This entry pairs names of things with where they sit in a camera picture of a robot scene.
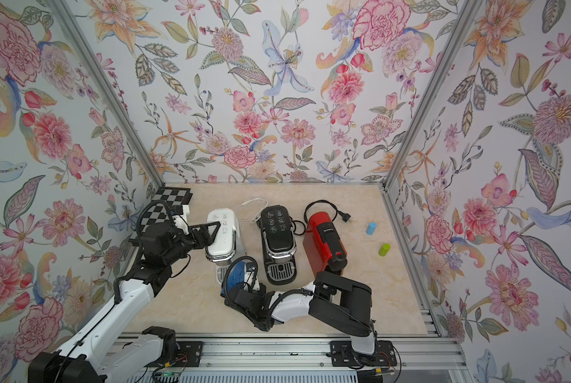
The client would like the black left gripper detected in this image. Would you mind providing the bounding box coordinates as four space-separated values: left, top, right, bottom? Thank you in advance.
163 220 221 267

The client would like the white coffee machine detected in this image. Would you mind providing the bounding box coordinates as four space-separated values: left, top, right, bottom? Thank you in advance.
205 207 247 283

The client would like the blue microfiber cloth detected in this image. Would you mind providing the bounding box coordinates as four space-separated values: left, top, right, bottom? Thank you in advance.
225 261 247 291

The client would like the black coffee machine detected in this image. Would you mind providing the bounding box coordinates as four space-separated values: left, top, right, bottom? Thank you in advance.
258 205 297 286

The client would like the red coffee machine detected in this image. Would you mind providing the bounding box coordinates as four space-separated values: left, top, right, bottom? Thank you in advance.
303 212 348 275

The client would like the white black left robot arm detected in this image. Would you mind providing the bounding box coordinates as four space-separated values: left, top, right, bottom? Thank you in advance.
28 220 221 382

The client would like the black white chessboard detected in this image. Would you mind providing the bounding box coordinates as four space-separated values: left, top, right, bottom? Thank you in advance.
128 187 193 247

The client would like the blue cylinder block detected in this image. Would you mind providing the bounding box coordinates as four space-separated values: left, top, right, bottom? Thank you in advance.
365 222 377 236

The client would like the green cylinder block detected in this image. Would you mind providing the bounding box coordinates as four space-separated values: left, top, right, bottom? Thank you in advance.
378 244 391 257

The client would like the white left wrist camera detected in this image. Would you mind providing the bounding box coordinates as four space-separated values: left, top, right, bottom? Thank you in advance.
171 204 190 235

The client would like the white power cable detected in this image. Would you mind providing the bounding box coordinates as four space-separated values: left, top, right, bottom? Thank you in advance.
241 197 268 225

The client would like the black power cable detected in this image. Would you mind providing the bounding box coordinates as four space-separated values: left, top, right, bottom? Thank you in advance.
302 199 353 226

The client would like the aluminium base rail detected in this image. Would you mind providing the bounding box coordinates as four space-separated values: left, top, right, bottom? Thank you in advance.
124 336 472 382

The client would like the aluminium frame post left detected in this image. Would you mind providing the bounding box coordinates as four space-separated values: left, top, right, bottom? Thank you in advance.
46 0 165 187

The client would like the aluminium frame post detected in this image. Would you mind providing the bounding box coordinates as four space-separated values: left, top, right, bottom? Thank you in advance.
46 0 165 187
381 1 480 193

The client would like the aluminium frame post right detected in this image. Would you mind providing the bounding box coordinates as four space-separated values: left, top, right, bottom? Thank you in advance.
381 1 480 193

